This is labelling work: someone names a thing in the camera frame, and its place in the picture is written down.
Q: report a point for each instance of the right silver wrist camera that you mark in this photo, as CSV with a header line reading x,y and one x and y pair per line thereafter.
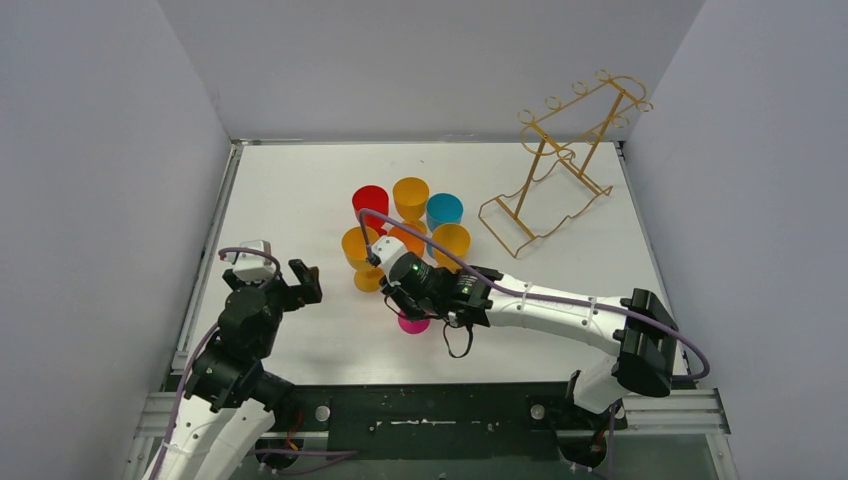
x,y
385,252

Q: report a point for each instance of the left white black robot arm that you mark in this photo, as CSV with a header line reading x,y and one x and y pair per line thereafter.
x,y
226,399

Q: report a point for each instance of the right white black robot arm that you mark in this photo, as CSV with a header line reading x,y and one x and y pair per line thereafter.
x,y
635,333

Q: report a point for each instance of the cyan wine glass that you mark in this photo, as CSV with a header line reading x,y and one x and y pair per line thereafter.
x,y
443,208

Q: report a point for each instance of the gold wire glass rack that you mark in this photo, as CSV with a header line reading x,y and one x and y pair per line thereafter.
x,y
573,156

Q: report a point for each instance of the red wine glass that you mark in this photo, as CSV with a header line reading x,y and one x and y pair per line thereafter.
x,y
375,198

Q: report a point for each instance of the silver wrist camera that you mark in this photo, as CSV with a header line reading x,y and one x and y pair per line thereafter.
x,y
385,252
251,268

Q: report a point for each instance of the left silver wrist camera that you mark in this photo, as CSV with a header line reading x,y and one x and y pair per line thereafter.
x,y
251,268

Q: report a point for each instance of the magenta wine glass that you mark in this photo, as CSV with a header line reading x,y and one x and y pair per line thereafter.
x,y
412,327

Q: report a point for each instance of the yellow wine glass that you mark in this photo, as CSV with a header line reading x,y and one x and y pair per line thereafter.
x,y
410,195
366,277
456,239

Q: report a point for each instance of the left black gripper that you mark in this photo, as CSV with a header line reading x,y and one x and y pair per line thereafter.
x,y
289,289

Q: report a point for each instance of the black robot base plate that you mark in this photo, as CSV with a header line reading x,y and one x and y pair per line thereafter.
x,y
461,421

